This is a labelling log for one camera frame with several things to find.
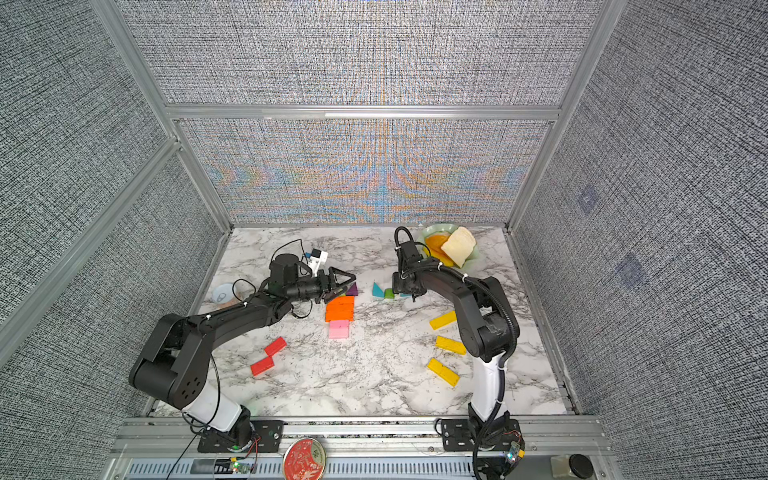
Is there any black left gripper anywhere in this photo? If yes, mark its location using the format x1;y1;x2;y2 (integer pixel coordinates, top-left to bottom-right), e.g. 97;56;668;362
287;268;356;305

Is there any orange rectangle block top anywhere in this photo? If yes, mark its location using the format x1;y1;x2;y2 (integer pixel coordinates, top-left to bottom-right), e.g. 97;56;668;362
333;296;356;305

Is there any orange rectangle block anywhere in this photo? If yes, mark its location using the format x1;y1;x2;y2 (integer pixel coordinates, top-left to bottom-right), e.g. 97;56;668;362
333;296;356;305
326;302;354;317

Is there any orange rectangle block diagonal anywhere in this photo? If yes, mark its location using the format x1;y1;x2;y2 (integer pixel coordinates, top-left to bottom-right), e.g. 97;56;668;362
325;310;354;323

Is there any yellow rectangle block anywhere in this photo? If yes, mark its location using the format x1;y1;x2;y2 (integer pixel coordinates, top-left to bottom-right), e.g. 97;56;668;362
436;336;467;355
429;311;457;330
427;358;460;387

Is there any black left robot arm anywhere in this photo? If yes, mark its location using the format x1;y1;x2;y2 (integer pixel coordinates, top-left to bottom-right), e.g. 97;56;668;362
129;254;356;445

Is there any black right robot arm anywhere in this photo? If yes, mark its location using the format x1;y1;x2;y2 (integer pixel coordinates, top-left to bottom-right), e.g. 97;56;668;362
392;226;520;449

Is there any orange round food toy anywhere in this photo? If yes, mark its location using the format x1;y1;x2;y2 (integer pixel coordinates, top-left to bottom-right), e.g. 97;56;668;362
424;232;451;254

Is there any green glass plate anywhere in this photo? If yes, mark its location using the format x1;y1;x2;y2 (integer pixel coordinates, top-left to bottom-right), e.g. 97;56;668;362
419;223;481;270

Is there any beige bread slice toy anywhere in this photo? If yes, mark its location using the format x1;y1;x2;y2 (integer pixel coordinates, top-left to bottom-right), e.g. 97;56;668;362
441;226;477;267

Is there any red rectangle block upper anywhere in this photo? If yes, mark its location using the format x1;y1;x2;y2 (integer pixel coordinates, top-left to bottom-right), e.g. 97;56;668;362
264;337;287;357

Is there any red rectangle block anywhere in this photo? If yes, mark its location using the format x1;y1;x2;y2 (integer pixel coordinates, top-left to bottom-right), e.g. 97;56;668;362
250;356;275;377
264;337;287;357

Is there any red rectangle block lower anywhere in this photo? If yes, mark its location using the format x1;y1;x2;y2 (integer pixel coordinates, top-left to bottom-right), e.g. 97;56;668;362
250;356;275;377

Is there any white round object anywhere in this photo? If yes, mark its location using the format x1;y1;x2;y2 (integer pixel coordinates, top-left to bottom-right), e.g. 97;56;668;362
211;283;235;305

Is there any red round tin lid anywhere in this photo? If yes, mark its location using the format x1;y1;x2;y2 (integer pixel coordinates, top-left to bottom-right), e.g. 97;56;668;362
282;438;327;480

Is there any black knob on box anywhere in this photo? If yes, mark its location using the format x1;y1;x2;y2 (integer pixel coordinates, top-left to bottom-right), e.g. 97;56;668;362
550;454;595;479

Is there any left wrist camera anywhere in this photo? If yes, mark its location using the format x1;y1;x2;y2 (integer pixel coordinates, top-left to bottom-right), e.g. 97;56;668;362
305;249;328;277

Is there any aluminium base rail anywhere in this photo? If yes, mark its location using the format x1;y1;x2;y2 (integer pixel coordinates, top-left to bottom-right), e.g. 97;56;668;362
99;415;623;479

